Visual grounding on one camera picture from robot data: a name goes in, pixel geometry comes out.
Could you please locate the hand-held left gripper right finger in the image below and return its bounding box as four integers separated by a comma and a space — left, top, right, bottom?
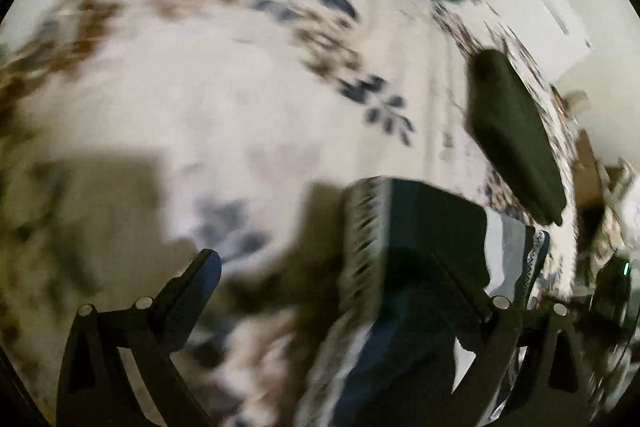
432, 252, 597, 427

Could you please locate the large cardboard box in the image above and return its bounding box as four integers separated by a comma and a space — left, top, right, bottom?
572, 132, 608, 228

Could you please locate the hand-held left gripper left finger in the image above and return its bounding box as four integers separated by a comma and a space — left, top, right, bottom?
56, 248, 223, 427

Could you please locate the bed with floral sheet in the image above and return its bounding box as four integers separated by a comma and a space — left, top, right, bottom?
0, 0, 601, 427

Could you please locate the striped knit sweater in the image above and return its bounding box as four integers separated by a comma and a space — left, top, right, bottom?
295, 176, 551, 427

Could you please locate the black folded garment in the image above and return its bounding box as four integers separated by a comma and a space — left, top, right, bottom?
465, 49, 568, 227

